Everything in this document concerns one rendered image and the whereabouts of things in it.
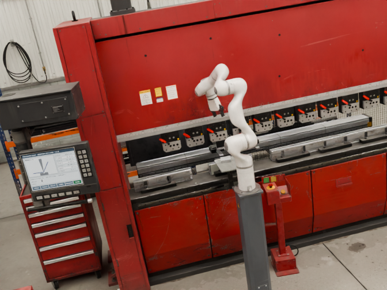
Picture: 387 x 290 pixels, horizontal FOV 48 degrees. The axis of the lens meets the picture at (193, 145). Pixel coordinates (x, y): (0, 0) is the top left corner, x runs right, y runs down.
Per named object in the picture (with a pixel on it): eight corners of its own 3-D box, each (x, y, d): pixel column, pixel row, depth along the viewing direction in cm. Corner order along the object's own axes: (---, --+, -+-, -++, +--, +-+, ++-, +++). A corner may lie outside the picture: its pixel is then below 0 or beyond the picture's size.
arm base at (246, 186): (264, 191, 308) (261, 167, 301) (239, 197, 305) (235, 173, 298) (255, 180, 325) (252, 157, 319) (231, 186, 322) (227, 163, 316)
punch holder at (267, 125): (255, 133, 370) (254, 114, 364) (253, 130, 378) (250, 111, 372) (272, 129, 372) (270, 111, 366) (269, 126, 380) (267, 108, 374)
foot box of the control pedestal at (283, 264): (276, 277, 372) (275, 265, 368) (269, 260, 395) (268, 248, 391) (299, 273, 372) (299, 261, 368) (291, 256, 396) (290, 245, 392)
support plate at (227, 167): (222, 172, 349) (222, 171, 349) (213, 161, 374) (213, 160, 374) (243, 168, 352) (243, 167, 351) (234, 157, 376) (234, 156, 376)
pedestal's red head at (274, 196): (268, 205, 356) (265, 185, 350) (263, 196, 371) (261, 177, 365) (291, 201, 356) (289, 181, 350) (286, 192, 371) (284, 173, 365)
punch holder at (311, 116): (300, 123, 375) (299, 105, 370) (296, 121, 383) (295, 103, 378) (316, 119, 377) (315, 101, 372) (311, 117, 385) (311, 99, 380)
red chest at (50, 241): (50, 294, 397) (18, 198, 362) (56, 263, 443) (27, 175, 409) (105, 281, 403) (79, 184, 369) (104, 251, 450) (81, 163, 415)
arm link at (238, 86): (233, 151, 308) (254, 145, 312) (240, 153, 296) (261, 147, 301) (219, 81, 299) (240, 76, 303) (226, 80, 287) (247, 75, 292)
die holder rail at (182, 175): (135, 192, 367) (133, 182, 364) (135, 189, 373) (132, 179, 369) (192, 179, 374) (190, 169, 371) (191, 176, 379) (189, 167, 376)
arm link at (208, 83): (207, 86, 309) (197, 99, 338) (226, 77, 314) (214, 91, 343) (201, 76, 310) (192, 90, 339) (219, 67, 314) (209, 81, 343)
